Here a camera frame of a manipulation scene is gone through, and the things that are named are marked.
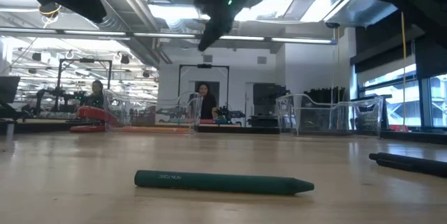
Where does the black gantry frame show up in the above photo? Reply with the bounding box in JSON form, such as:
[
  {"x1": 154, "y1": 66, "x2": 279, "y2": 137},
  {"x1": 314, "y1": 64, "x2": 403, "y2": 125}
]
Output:
[
  {"x1": 177, "y1": 64, "x2": 230, "y2": 124},
  {"x1": 54, "y1": 58, "x2": 113, "y2": 110}
]

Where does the long white light bar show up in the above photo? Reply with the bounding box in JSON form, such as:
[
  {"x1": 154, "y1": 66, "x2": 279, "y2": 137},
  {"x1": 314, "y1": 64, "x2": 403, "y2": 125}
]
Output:
[{"x1": 0, "y1": 27, "x2": 339, "y2": 46}]

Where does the black cabinet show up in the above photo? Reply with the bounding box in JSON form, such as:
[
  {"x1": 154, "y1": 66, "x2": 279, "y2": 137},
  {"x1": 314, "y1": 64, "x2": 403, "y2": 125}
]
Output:
[{"x1": 251, "y1": 83, "x2": 288, "y2": 128}]

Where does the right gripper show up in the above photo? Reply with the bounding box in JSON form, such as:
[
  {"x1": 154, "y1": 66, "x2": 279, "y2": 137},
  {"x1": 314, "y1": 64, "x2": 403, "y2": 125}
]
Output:
[{"x1": 198, "y1": 0, "x2": 259, "y2": 52}]

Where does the black pen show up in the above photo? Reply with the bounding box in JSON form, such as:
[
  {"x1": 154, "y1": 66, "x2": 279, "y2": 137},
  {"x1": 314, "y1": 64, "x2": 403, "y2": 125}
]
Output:
[
  {"x1": 369, "y1": 152, "x2": 447, "y2": 174},
  {"x1": 376, "y1": 160, "x2": 447, "y2": 179}
]

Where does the silver rectangular air duct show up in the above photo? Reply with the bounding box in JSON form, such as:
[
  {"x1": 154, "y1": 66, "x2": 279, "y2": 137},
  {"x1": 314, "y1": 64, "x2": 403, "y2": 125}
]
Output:
[{"x1": 300, "y1": 0, "x2": 399, "y2": 28}]

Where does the red stapler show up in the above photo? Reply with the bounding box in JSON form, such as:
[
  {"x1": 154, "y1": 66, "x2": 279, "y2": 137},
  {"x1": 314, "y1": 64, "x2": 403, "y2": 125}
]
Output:
[{"x1": 69, "y1": 105, "x2": 119, "y2": 133}]

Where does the black ceiling device yellow cord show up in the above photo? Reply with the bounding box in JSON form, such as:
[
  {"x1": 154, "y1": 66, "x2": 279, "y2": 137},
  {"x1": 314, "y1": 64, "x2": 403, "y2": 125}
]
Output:
[{"x1": 38, "y1": 2, "x2": 64, "y2": 19}]

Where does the green crayon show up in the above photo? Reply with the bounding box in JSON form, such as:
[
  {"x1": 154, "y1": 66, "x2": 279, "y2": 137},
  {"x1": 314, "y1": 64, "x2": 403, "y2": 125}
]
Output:
[{"x1": 134, "y1": 170, "x2": 315, "y2": 196}]

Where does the clear plastic bin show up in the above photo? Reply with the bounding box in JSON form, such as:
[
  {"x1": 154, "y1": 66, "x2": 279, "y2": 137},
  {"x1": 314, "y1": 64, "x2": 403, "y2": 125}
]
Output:
[
  {"x1": 275, "y1": 93, "x2": 385, "y2": 137},
  {"x1": 103, "y1": 89, "x2": 203, "y2": 134}
]

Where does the yellow hanging cable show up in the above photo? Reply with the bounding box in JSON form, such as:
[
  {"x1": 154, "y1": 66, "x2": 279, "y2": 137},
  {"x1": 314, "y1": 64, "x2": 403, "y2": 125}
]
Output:
[{"x1": 400, "y1": 11, "x2": 409, "y2": 129}]

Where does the person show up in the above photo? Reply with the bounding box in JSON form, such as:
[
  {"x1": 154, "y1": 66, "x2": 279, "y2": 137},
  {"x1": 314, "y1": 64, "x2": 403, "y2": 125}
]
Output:
[
  {"x1": 83, "y1": 79, "x2": 105, "y2": 109},
  {"x1": 196, "y1": 82, "x2": 218, "y2": 120}
]

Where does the black computer monitor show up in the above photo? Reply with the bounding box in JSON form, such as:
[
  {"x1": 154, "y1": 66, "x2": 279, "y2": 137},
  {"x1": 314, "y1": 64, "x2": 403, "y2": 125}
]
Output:
[{"x1": 0, "y1": 76, "x2": 21, "y2": 104}]

